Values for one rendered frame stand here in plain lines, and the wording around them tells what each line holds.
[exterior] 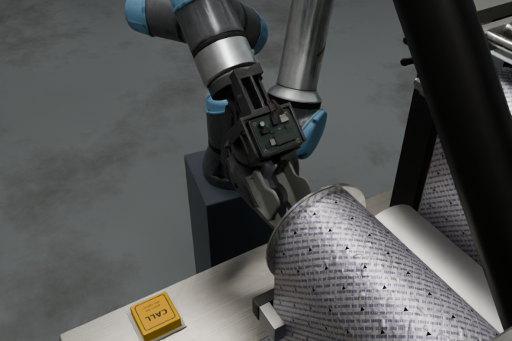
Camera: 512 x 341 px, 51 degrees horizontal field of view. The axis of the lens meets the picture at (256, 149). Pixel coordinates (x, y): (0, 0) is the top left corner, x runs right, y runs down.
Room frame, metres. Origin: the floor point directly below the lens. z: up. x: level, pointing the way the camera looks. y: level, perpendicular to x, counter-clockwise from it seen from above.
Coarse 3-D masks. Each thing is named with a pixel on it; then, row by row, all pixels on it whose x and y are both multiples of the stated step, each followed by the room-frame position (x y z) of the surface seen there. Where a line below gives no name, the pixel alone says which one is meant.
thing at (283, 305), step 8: (280, 288) 0.41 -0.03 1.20; (280, 296) 0.41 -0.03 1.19; (280, 304) 0.41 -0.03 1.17; (288, 304) 0.39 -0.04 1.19; (280, 312) 0.41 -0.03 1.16; (288, 312) 0.39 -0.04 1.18; (296, 312) 0.38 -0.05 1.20; (288, 320) 0.39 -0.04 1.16; (296, 320) 0.38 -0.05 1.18; (304, 320) 0.37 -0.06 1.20; (288, 328) 0.39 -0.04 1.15; (296, 328) 0.38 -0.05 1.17; (304, 328) 0.37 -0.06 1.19; (288, 336) 0.39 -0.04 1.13; (296, 336) 0.38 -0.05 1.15; (304, 336) 0.36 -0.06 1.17; (312, 336) 0.35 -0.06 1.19
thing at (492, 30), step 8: (488, 24) 0.60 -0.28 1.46; (496, 24) 0.60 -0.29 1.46; (504, 24) 0.61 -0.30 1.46; (488, 32) 0.59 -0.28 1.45; (496, 32) 0.60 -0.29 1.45; (504, 32) 0.61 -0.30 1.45; (488, 40) 0.58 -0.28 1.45; (496, 40) 0.57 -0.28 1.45; (504, 40) 0.57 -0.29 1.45; (496, 48) 0.61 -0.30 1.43; (504, 48) 0.56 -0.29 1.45; (496, 56) 0.56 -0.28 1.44; (504, 56) 0.56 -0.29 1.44
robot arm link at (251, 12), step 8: (248, 8) 0.74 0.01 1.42; (248, 16) 0.71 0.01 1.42; (256, 16) 0.74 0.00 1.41; (248, 24) 0.70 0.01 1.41; (256, 24) 0.73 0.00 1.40; (264, 24) 0.76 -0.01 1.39; (248, 32) 0.70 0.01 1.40; (256, 32) 0.72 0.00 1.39; (264, 32) 0.75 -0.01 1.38; (184, 40) 0.75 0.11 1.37; (248, 40) 0.71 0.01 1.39; (256, 40) 0.73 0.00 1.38; (264, 40) 0.75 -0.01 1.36; (256, 48) 0.74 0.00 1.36
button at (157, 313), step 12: (144, 300) 0.60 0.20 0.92; (156, 300) 0.60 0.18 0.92; (168, 300) 0.60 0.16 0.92; (132, 312) 0.58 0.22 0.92; (144, 312) 0.58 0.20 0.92; (156, 312) 0.58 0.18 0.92; (168, 312) 0.58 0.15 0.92; (144, 324) 0.55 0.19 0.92; (156, 324) 0.55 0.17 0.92; (168, 324) 0.55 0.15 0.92; (180, 324) 0.56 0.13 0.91; (144, 336) 0.53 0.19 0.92; (156, 336) 0.54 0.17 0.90
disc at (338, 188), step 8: (336, 184) 0.47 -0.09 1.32; (344, 184) 0.47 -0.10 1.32; (312, 192) 0.45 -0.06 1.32; (320, 192) 0.45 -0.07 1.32; (328, 192) 0.46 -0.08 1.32; (336, 192) 0.46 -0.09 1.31; (344, 192) 0.47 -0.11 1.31; (352, 192) 0.48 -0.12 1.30; (360, 192) 0.49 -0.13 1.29; (304, 200) 0.44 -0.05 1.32; (312, 200) 0.45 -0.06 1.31; (360, 200) 0.49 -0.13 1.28; (296, 208) 0.44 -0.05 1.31; (288, 216) 0.43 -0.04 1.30; (280, 224) 0.43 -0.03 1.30; (288, 224) 0.43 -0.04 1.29; (280, 232) 0.43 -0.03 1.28; (272, 240) 0.42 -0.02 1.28; (272, 248) 0.42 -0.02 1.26; (272, 256) 0.42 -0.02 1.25; (272, 264) 0.42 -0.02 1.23; (272, 272) 0.42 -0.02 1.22
